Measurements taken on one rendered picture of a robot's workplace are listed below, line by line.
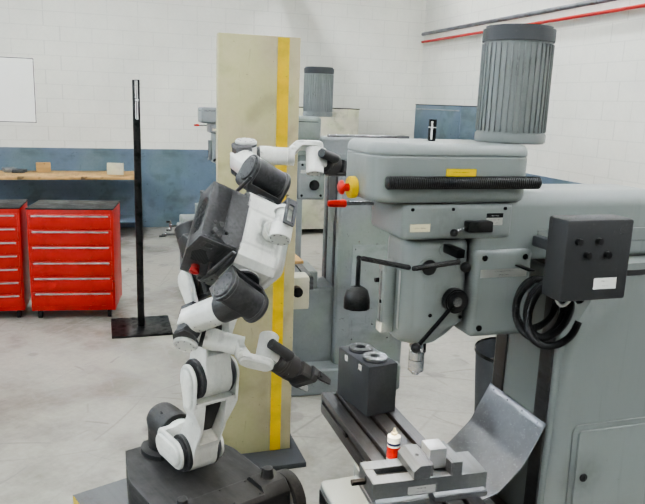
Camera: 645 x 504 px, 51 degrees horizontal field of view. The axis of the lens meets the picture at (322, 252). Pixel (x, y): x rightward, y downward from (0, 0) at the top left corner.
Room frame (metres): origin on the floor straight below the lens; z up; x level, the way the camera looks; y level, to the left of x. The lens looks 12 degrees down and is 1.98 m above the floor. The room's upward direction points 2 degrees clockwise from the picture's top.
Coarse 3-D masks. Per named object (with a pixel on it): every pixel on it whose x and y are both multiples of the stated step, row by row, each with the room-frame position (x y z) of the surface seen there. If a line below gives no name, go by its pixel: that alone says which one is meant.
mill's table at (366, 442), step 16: (336, 400) 2.36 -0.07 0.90; (336, 416) 2.26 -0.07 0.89; (352, 416) 2.29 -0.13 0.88; (368, 416) 2.24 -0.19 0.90; (384, 416) 2.25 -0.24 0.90; (400, 416) 2.25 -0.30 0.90; (336, 432) 2.25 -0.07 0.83; (352, 432) 2.12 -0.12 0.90; (368, 432) 2.12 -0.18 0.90; (384, 432) 2.17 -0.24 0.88; (400, 432) 2.13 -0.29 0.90; (416, 432) 2.13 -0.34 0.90; (352, 448) 2.09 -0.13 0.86; (368, 448) 2.01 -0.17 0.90; (384, 448) 2.01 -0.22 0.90
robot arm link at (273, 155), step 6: (252, 150) 2.44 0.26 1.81; (258, 150) 2.49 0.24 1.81; (264, 150) 2.49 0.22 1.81; (270, 150) 2.49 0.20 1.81; (276, 150) 2.50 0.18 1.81; (282, 150) 2.50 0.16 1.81; (264, 156) 2.48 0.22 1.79; (270, 156) 2.48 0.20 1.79; (276, 156) 2.49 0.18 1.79; (282, 156) 2.49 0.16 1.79; (270, 162) 2.49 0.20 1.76; (276, 162) 2.50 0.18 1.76; (282, 162) 2.50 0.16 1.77
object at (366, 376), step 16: (352, 352) 2.37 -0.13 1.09; (368, 352) 2.35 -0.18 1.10; (352, 368) 2.33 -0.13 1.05; (368, 368) 2.24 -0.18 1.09; (384, 368) 2.26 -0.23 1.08; (352, 384) 2.33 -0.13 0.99; (368, 384) 2.24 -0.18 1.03; (384, 384) 2.27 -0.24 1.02; (352, 400) 2.32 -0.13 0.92; (368, 400) 2.24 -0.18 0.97; (384, 400) 2.27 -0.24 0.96
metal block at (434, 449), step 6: (426, 444) 1.79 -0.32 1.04; (432, 444) 1.79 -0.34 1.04; (438, 444) 1.79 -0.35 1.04; (426, 450) 1.78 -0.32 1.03; (432, 450) 1.76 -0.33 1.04; (438, 450) 1.77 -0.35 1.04; (444, 450) 1.77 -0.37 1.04; (432, 456) 1.76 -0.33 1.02; (438, 456) 1.77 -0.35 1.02; (444, 456) 1.77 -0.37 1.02; (432, 462) 1.76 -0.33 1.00; (438, 462) 1.77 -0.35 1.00; (444, 462) 1.77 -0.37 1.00
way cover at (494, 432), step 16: (496, 400) 2.13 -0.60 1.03; (512, 400) 2.07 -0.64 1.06; (480, 416) 2.15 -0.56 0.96; (496, 416) 2.09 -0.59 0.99; (512, 416) 2.03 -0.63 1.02; (528, 416) 1.97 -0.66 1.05; (464, 432) 2.15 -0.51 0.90; (480, 432) 2.10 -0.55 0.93; (496, 432) 2.05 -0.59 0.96; (512, 432) 1.99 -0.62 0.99; (528, 432) 1.94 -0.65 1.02; (464, 448) 2.09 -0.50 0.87; (480, 448) 2.05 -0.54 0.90; (496, 448) 2.00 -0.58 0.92; (512, 448) 1.95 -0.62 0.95; (528, 448) 1.90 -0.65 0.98; (496, 464) 1.95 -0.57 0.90; (512, 464) 1.91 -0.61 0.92; (496, 480) 1.90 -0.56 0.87
